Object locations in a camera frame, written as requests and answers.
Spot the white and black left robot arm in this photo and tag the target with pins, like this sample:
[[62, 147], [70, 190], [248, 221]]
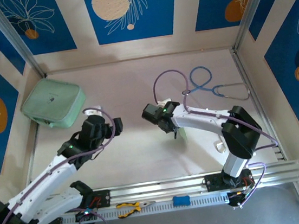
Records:
[[38, 185]]

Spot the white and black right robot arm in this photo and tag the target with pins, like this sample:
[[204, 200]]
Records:
[[202, 119]]

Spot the light green paper sheet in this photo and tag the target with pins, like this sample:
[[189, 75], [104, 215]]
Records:
[[184, 135]]

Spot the aluminium side rail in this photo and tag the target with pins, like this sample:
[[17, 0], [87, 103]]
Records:
[[31, 164], [246, 78]]

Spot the aluminium frame post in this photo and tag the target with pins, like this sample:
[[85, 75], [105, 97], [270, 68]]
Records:
[[252, 9], [13, 38]]

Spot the mint green zip pouch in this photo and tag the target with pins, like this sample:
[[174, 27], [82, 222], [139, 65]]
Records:
[[52, 102]]

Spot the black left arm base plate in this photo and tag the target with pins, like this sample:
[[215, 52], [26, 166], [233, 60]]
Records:
[[105, 196]]

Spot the aluminium mounting rail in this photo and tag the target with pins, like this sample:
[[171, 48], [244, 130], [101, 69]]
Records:
[[148, 190]]

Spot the blue bone-shaped sponge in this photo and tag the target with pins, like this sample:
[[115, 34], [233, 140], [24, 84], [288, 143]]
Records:
[[181, 201]]

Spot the blue stethoscope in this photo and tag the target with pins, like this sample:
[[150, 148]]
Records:
[[199, 85]]

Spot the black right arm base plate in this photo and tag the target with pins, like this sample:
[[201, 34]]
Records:
[[212, 182]]

